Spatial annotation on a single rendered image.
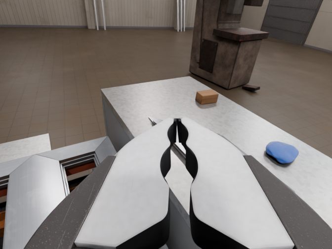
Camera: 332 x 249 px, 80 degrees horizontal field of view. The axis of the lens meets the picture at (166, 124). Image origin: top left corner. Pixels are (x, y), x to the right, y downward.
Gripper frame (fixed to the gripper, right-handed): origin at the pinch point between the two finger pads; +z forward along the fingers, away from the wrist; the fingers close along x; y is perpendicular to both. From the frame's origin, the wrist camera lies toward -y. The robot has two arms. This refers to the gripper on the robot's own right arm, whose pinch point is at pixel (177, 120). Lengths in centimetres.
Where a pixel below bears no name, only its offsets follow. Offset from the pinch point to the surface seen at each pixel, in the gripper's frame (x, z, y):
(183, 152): 3, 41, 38
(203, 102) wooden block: 15, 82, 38
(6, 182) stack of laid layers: -68, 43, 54
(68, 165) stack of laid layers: -48, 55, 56
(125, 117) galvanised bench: -22, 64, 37
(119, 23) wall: -243, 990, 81
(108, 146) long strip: -33, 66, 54
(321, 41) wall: 588, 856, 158
